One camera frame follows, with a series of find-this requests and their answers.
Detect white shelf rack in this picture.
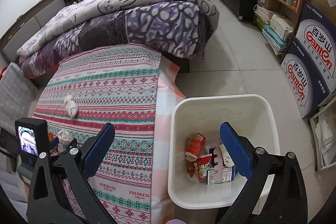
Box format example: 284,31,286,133
309,93,336,172

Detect purple patterned blanket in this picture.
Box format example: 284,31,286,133
17,1,214,81

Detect white plastic bin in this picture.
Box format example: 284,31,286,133
167,94,280,209

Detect red snack wrapper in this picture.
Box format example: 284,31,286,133
185,134,206,161

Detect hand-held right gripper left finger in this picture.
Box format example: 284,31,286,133
28,123,116,224

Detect pink checked sheet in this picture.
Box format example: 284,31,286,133
148,55,187,224

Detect blue white carton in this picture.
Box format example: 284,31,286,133
206,166,236,185

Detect stack of books on floor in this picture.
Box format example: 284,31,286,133
253,4,295,56

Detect red white snack packet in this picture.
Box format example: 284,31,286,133
196,156,213,182

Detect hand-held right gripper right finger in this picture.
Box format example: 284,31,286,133
219,122,308,224

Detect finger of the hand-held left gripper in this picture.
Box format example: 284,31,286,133
48,136,78,157

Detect grey bed headboard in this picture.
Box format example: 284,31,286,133
0,0,66,57

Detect grey checked pillow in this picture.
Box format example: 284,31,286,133
0,63,40,136

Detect patterned woven cloth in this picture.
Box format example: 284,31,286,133
26,45,162,224

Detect blue water bottle box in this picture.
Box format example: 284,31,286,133
280,41,333,120
291,0,336,99

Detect white tissue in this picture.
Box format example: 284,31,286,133
64,95,79,118
56,130,76,152

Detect pile of white booklets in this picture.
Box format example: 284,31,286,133
312,111,336,170

